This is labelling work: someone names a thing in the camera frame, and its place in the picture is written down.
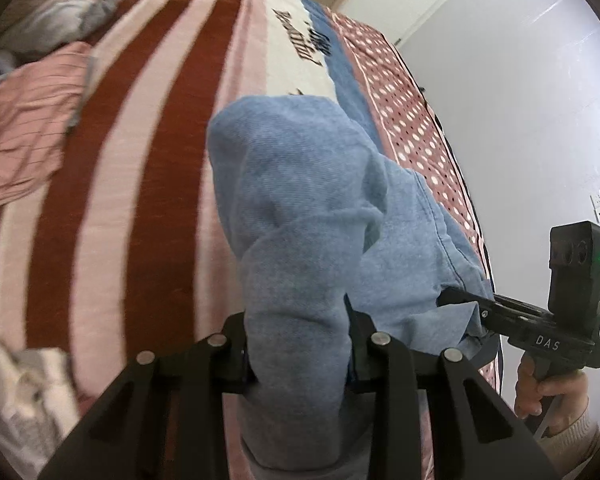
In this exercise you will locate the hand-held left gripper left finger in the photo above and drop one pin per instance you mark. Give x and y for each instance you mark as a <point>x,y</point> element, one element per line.
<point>230,355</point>

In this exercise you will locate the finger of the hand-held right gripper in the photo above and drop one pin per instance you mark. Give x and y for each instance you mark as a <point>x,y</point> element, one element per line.
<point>460,299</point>
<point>505,322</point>

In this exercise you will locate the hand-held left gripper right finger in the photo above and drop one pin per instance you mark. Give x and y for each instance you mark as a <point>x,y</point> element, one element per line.
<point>370,360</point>

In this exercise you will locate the light blue denim pants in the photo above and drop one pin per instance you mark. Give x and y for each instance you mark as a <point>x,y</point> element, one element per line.
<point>300,210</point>

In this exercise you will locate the person's right forearm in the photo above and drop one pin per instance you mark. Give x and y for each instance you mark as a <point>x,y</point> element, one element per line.
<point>575,435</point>

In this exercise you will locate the person's right hand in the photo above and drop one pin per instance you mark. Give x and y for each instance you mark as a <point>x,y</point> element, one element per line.
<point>560,390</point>

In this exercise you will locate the grey white patterned cloth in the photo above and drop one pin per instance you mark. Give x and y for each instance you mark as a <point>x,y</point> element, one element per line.
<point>25,390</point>

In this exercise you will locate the striped star printed blanket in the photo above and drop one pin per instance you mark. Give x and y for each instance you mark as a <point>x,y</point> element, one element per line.
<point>155,160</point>

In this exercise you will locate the pink striped cloth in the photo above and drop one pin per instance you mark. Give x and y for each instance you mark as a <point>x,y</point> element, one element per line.
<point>25,125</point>

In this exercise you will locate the white wall socket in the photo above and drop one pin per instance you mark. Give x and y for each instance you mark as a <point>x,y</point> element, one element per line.
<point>599,206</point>

